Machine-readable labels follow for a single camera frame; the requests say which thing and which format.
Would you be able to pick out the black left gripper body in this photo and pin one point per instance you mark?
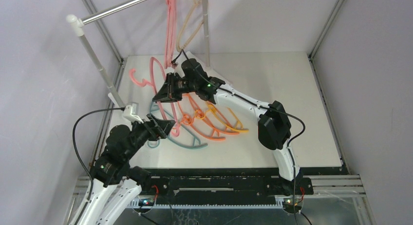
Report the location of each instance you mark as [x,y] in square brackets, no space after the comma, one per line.
[151,133]

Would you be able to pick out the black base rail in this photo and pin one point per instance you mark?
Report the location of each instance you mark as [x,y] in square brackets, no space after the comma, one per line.
[223,187]

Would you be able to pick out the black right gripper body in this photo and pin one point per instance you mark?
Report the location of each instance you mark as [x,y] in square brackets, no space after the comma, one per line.
[174,86]

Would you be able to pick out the teal plastic hanger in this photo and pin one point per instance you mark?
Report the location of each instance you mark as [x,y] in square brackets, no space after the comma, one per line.
[186,139]

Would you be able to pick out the beige plastic hanger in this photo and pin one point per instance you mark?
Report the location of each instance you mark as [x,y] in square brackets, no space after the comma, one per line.
[191,26]

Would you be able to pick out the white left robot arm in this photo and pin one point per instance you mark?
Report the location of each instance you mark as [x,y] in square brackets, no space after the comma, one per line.
[114,183]

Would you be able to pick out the orange plastic hanger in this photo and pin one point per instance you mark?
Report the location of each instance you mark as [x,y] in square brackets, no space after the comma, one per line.
[201,128]

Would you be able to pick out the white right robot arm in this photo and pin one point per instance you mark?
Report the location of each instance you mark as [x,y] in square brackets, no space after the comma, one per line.
[273,122]

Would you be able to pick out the yellow plastic hanger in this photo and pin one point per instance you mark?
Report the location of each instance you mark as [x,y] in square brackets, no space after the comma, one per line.
[230,128]

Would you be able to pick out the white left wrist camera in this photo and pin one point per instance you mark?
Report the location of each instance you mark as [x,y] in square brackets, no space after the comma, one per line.
[130,113]

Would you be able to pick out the aluminium frame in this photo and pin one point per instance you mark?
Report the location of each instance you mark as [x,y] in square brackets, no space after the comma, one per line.
[364,211]

